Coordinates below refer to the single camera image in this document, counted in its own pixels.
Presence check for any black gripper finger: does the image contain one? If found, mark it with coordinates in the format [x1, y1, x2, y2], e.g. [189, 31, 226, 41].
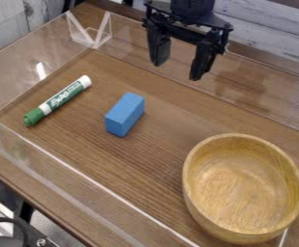
[189, 41, 214, 81]
[146, 25, 170, 67]

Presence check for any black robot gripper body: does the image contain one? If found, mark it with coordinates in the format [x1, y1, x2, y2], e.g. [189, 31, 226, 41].
[140, 0, 234, 55]

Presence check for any blue rectangular block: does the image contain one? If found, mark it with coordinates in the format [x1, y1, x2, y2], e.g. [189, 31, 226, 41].
[104, 93, 144, 137]

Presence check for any brown wooden bowl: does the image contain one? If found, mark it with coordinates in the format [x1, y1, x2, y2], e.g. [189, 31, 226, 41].
[181, 133, 299, 245]

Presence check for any green Expo marker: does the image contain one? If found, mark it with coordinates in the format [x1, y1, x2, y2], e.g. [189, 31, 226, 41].
[22, 75, 92, 126]

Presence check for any black metal table leg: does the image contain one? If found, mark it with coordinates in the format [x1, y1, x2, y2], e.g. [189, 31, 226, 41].
[18, 201, 34, 224]

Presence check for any black cable under table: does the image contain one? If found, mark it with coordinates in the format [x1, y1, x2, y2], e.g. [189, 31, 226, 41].
[0, 216, 29, 247]

